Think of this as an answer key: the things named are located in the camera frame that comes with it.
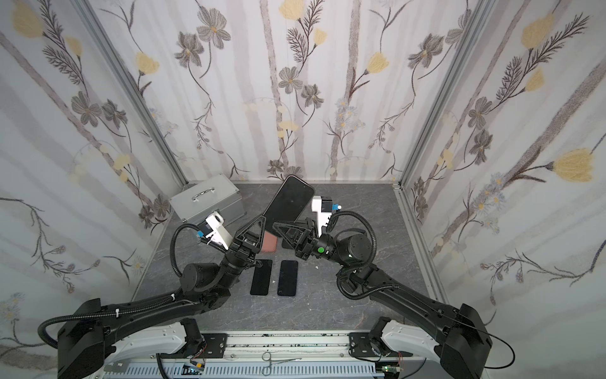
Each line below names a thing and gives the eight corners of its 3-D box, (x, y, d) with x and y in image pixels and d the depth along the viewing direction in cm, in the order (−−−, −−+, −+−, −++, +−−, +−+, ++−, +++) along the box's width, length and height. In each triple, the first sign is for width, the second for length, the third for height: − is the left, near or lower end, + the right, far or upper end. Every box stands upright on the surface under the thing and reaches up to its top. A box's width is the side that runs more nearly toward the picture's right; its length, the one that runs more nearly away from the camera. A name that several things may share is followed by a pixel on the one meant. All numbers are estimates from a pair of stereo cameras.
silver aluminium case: (197, 245, 99) (180, 221, 86) (184, 222, 107) (167, 197, 93) (248, 216, 109) (240, 191, 96) (233, 197, 117) (224, 172, 103)
